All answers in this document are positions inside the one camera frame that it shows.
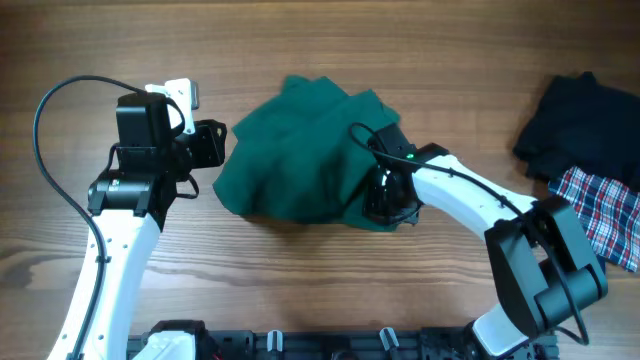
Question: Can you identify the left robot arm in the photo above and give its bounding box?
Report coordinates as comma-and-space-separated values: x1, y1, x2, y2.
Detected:
49, 85, 226, 359

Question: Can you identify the green cloth garment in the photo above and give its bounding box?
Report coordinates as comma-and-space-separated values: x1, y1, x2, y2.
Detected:
213, 75, 400, 232

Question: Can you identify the black cloth garment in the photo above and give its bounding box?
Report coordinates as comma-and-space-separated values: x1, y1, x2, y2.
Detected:
513, 72, 639, 192

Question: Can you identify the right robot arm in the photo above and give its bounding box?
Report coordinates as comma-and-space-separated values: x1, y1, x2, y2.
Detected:
361, 124, 608, 359

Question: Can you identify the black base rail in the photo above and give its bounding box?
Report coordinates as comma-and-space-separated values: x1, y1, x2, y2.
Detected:
127, 327, 559, 360

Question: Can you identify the red plaid cloth garment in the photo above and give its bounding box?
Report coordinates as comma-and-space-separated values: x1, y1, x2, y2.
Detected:
548, 167, 639, 272

